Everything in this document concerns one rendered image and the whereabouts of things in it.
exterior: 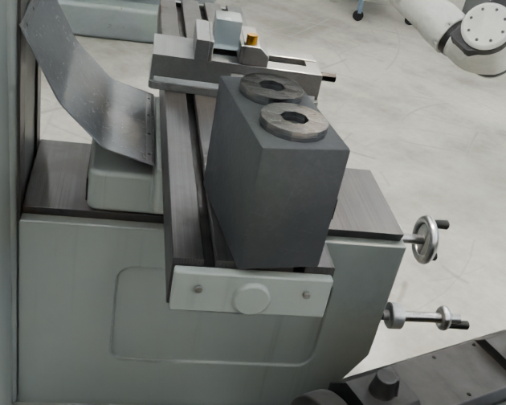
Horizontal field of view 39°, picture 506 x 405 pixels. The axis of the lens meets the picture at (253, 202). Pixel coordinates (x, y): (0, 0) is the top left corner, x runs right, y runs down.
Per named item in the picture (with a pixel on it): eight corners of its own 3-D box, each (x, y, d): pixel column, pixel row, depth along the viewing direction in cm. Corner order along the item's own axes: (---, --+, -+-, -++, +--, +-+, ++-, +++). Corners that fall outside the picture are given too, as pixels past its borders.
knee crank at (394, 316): (461, 320, 168) (469, 300, 165) (471, 337, 163) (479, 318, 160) (374, 316, 164) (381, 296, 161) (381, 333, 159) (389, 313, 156)
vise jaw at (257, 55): (261, 46, 152) (264, 28, 150) (267, 67, 141) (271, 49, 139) (234, 42, 151) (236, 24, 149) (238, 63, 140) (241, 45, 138)
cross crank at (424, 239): (426, 246, 177) (440, 206, 171) (442, 276, 167) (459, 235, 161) (365, 241, 174) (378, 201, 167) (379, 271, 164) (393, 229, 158)
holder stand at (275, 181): (273, 185, 116) (298, 71, 106) (320, 267, 99) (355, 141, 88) (201, 184, 112) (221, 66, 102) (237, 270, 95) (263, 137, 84)
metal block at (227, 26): (235, 41, 147) (240, 13, 144) (238, 51, 142) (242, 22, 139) (210, 37, 147) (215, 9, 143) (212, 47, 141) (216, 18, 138)
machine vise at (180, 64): (307, 81, 158) (317, 34, 153) (317, 109, 146) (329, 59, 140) (150, 60, 153) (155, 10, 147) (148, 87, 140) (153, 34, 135)
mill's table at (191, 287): (236, 31, 205) (241, 5, 201) (328, 321, 101) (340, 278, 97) (157, 21, 200) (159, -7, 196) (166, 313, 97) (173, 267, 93)
